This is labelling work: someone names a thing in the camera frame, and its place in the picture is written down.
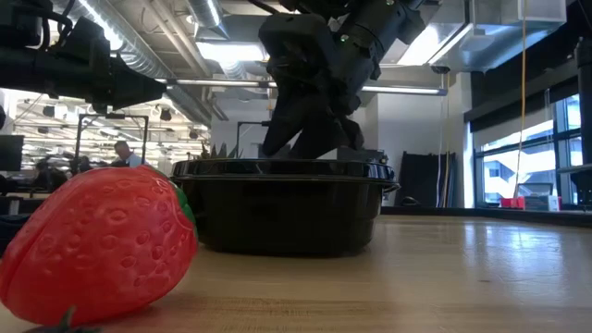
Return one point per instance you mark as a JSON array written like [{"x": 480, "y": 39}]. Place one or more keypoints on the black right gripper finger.
[
  {"x": 328, "y": 134},
  {"x": 287, "y": 125}
]

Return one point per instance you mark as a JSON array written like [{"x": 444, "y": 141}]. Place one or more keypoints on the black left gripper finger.
[{"x": 136, "y": 87}]

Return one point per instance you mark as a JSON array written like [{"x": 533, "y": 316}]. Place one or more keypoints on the green artificial plant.
[{"x": 222, "y": 154}]

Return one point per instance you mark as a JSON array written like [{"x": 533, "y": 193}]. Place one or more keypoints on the red plastic toy strawberry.
[{"x": 102, "y": 245}]

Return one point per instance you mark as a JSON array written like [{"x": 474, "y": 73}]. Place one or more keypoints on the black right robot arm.
[{"x": 379, "y": 32}]

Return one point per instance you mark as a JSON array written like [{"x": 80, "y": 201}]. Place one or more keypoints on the black plastic tupperware bowl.
[{"x": 282, "y": 217}]

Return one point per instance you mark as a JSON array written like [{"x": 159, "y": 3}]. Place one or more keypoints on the black equipment panel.
[{"x": 370, "y": 155}]

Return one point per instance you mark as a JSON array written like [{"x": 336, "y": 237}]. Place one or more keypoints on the person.
[
  {"x": 85, "y": 164},
  {"x": 46, "y": 176},
  {"x": 127, "y": 157}
]

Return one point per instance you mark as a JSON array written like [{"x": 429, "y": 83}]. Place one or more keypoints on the long ceiling light bar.
[{"x": 208, "y": 83}]

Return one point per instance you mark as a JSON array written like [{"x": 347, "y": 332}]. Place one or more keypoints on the black curtain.
[{"x": 423, "y": 178}]

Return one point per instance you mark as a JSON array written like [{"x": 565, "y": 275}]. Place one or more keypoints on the black monitor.
[{"x": 11, "y": 152}]

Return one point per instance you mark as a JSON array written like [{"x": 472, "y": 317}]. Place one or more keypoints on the red plastic bin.
[{"x": 513, "y": 202}]

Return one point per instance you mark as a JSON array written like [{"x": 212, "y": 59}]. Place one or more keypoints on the large glass window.
[{"x": 532, "y": 162}]

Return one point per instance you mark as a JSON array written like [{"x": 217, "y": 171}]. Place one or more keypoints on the dark green leafy stem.
[{"x": 65, "y": 324}]

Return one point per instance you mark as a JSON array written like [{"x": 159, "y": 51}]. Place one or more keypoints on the black metal frame rig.
[
  {"x": 113, "y": 116},
  {"x": 245, "y": 123}
]

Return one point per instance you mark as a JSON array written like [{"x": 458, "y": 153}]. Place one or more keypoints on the dome security camera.
[{"x": 440, "y": 69}]

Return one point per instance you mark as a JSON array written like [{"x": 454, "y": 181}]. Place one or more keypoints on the black frame post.
[{"x": 585, "y": 115}]

